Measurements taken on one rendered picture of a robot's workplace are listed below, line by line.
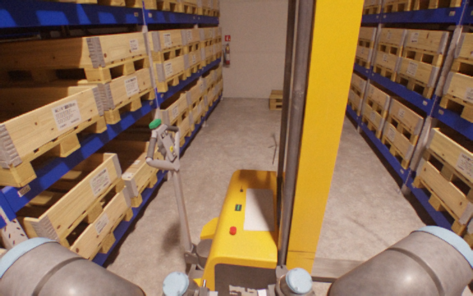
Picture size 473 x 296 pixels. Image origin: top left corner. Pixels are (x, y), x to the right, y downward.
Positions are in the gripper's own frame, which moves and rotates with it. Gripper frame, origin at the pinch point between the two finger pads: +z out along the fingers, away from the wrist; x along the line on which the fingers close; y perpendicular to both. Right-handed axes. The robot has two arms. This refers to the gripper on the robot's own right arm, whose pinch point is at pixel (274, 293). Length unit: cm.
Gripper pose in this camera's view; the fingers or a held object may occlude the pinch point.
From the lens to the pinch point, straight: 131.6
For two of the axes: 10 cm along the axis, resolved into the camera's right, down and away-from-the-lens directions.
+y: 1.3, 7.7, -6.2
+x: 9.8, 0.0, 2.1
